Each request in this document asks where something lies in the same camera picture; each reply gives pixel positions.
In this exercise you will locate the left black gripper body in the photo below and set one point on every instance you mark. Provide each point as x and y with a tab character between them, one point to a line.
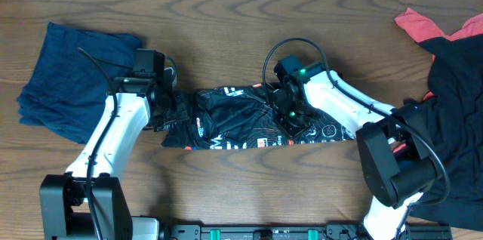
174	109

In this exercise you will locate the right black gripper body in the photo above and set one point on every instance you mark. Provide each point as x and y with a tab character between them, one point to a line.
295	121

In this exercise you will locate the black orange-patterned jersey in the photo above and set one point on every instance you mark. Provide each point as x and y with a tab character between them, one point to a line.
238	118

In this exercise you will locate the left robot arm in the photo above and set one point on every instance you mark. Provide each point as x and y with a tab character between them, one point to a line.
87	200

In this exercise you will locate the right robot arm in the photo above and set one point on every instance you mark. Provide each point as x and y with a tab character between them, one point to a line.
397	157

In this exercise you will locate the folded dark blue cloth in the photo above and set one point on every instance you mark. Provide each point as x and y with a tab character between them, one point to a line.
67	92

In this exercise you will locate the red garment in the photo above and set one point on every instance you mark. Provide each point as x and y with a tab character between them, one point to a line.
430	28

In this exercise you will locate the black garment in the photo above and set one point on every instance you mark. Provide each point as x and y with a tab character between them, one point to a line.
463	206

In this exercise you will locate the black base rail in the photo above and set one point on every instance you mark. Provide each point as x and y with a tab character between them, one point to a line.
327	232

